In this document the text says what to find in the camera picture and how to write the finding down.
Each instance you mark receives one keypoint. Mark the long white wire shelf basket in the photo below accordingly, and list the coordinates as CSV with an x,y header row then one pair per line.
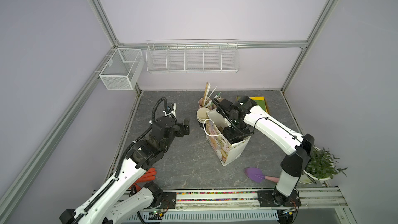
x,y
193,56

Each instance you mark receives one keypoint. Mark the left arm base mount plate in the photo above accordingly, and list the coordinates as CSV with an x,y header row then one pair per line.
x,y
168,200

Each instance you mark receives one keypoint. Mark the wooden stir sticks bundle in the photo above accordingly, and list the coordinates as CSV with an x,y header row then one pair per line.
x,y
206,94

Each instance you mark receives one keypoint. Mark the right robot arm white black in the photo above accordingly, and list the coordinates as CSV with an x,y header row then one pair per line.
x,y
244,117

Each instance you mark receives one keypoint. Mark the small white mesh basket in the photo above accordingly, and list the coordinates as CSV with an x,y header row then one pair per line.
x,y
122,70

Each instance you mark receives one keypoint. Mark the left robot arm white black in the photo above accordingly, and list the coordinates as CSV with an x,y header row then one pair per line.
x,y
136,160

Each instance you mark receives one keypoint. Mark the purple pink garden trowel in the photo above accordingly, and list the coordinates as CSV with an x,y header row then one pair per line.
x,y
255,174

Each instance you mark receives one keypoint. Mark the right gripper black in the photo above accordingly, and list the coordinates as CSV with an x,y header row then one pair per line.
x,y
226,132

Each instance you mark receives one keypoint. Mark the cartoon animal paper gift bag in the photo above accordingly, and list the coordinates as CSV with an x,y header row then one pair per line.
x,y
215,128

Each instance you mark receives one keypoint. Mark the potted green plant white pot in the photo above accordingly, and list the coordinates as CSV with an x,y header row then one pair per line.
x,y
322,166

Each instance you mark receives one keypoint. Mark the stack of paper coffee cups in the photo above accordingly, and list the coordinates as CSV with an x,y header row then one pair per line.
x,y
202,116

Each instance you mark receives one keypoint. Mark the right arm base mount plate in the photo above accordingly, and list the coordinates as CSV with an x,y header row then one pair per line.
x,y
271,198

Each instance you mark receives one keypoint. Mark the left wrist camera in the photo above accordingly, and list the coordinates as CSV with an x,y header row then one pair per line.
x,y
170,110

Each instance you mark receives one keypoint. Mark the red rubber glove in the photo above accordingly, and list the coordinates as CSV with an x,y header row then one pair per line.
x,y
150,175

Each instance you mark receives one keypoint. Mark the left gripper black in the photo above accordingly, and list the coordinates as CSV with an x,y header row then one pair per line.
x,y
181,131

